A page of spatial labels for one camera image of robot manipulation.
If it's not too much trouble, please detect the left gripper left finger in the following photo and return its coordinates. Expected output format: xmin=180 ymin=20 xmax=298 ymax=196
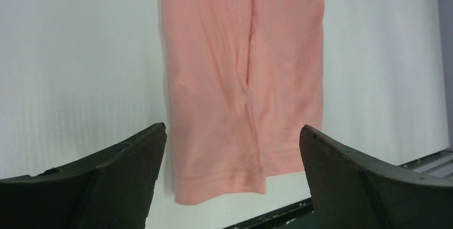
xmin=1 ymin=123 xmax=167 ymax=228

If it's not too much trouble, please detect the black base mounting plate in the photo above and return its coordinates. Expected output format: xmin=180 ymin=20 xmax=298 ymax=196
xmin=225 ymin=148 xmax=452 ymax=229

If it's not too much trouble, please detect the pink t shirt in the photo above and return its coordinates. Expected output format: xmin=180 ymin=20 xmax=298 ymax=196
xmin=161 ymin=0 xmax=324 ymax=205

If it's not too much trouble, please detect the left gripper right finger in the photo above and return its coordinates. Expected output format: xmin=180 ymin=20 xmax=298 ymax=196
xmin=299 ymin=125 xmax=452 ymax=228

